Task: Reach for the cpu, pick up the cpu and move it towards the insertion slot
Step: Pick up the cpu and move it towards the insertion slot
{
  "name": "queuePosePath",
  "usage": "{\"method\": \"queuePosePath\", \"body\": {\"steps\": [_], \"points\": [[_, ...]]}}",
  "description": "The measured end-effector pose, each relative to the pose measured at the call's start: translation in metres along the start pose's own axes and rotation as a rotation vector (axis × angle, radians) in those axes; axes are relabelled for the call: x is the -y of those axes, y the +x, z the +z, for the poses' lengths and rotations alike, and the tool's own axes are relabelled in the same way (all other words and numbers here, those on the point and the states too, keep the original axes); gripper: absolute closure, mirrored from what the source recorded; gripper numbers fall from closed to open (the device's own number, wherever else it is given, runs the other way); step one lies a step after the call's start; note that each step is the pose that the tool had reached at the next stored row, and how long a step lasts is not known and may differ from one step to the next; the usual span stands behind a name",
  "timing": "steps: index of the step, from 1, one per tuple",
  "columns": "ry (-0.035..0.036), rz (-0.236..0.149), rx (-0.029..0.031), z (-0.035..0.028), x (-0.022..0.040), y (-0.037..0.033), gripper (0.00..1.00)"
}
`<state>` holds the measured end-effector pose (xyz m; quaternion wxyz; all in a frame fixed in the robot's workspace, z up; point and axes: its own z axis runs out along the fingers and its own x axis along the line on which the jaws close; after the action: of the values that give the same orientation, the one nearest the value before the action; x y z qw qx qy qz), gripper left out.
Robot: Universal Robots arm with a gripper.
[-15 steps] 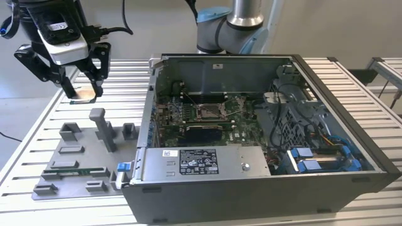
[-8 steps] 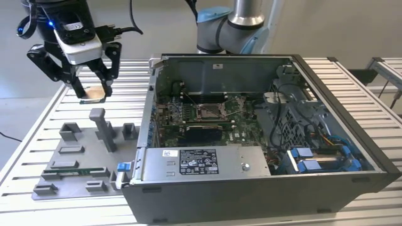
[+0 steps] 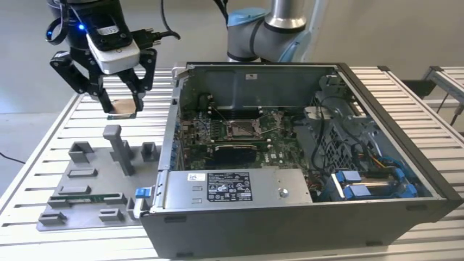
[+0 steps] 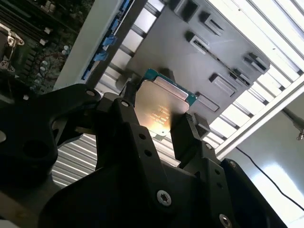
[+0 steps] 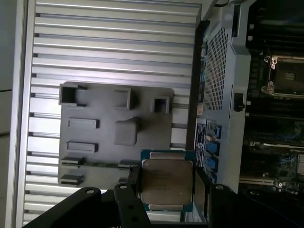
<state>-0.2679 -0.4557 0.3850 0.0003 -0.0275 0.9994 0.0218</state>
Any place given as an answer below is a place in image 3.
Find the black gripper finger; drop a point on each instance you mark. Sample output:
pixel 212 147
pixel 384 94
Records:
pixel 68 74
pixel 148 70

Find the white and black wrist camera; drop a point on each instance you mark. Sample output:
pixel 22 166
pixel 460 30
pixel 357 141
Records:
pixel 116 59

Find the hard disk in blue carrier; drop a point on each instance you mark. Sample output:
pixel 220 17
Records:
pixel 141 193

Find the black box between tables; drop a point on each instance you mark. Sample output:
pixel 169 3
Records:
pixel 416 87

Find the metal slat side table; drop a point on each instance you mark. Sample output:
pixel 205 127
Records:
pixel 446 79

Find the blue disk carrier in case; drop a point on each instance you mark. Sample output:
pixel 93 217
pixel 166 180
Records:
pixel 356 191
pixel 349 175

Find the black graphics card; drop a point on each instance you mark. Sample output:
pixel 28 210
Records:
pixel 233 153

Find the black open PC case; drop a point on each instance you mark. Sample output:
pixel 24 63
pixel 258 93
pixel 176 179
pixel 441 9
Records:
pixel 253 231

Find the black plastic drive cage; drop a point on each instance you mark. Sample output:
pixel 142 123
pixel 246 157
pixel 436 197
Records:
pixel 340 146

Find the RAM slot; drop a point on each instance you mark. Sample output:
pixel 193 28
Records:
pixel 240 142

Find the silver power supply with label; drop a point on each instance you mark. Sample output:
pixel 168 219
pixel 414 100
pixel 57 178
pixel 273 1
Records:
pixel 181 190

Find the CPU silver square plate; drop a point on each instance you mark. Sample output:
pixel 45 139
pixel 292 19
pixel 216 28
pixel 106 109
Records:
pixel 122 107

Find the green motherboard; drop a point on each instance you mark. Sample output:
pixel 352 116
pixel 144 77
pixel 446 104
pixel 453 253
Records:
pixel 194 127

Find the grey parts rack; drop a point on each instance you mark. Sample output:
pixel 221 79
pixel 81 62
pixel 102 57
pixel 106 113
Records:
pixel 90 214

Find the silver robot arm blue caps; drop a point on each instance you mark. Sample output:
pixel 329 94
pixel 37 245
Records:
pixel 285 13

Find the CPU socket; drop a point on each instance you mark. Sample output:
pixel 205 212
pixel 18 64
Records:
pixel 240 130

